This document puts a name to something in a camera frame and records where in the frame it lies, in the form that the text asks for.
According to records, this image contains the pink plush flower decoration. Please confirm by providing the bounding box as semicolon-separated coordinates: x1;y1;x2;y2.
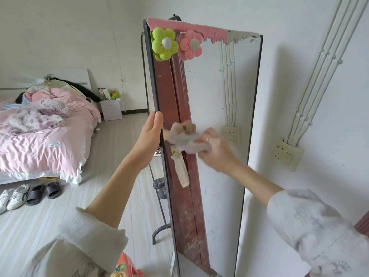
177;29;203;60

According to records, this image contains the white nightstand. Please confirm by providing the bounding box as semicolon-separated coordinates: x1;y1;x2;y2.
99;98;123;122

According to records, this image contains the fuzzy lilac blanket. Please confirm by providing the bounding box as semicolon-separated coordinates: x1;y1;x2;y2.
5;99;70;133

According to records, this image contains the black slipper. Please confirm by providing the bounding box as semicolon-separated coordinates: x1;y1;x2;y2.
25;185;46;206
46;181;63;199

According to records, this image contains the green plush flower decoration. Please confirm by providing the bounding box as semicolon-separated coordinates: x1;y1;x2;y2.
150;27;179;62

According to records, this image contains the white charging cable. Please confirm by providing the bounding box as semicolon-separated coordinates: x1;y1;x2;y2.
122;81;128;116

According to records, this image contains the white sneaker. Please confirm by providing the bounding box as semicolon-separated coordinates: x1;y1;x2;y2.
0;189;15;215
6;184;30;211

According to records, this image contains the pink foam drip trim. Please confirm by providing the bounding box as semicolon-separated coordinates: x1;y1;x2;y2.
146;17;232;45

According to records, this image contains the pink ruffled duvet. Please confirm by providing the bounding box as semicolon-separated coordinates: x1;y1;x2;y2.
0;89;102;185

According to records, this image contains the person's right forearm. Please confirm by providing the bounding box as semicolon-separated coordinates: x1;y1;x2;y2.
228;160;369;277

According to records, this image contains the person's right hand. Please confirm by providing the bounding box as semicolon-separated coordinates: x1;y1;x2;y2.
196;128;243;174

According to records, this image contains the pile of pastel clothes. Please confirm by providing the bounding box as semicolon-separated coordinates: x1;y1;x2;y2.
15;83;59;105

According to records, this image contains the person's left forearm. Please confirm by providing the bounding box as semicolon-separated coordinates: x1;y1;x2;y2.
22;154;151;277

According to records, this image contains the black garment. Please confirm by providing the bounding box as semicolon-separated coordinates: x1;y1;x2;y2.
52;77;102;103

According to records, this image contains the white conduit pipe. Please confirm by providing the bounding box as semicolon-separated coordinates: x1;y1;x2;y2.
288;0;351;143
291;0;358;145
295;0;367;147
284;0;345;142

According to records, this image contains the black metal mirror stand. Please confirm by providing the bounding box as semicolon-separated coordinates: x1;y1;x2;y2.
140;14;183;246

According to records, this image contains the orange flower print stool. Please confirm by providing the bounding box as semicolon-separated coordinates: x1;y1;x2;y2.
111;252;145;277

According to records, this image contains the person's left hand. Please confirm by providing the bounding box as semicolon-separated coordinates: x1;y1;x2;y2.
130;111;164;171

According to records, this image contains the black framed mirror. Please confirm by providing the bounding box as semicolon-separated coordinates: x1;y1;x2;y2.
142;18;263;277

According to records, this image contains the white bed frame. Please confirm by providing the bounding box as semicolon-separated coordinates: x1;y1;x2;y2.
0;68;102;185

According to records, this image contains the white wiping tissue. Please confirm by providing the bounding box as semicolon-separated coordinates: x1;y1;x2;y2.
168;120;213;155

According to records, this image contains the red brown door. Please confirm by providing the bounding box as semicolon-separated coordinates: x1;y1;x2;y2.
354;211;369;237

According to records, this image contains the beige wall socket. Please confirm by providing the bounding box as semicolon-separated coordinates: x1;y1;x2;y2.
271;137;305;172

